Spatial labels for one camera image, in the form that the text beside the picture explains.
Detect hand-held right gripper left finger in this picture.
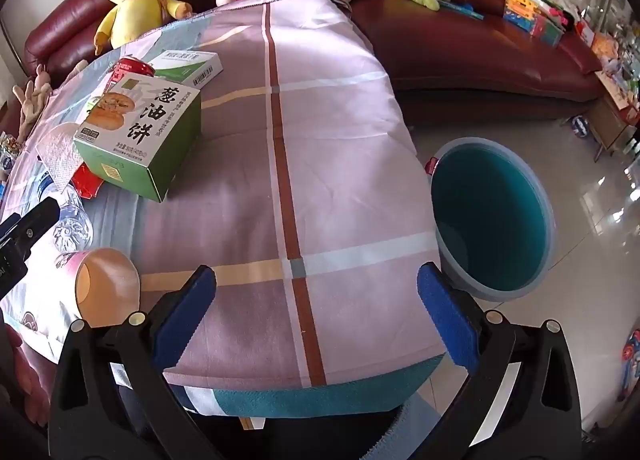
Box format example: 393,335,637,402
48,265,218,460

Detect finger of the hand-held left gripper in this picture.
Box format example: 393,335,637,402
0,196,61,301

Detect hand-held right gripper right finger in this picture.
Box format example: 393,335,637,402
416,262,583,460

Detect blue plastic bucket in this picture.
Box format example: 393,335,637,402
427,137,556,303

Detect white green box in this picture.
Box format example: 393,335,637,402
147,50,223,88

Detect clear plastic bottle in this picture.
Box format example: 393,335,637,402
35,172,95,253

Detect pink paper cup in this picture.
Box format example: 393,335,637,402
55,247,142,328

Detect beige plush toy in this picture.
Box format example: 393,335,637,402
12,62,88,135

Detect green pancake carton box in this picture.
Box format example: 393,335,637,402
73,71,202,204

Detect colourful floor toy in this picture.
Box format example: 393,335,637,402
620,330,640,401

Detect red drink can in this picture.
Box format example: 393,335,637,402
111,56,157,90

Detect checked pastel blanket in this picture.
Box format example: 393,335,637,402
0,0,448,421

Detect wooden cabinet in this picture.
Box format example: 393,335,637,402
587,70,640,163

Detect dark red leather sofa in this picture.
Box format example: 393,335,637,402
22,0,608,115

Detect blue toy stick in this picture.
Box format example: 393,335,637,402
436,0,486,21

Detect colourful toy box stack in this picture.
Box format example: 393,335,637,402
502,0,571,48

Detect pile of colourful goods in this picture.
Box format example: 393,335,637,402
547,0,640,105

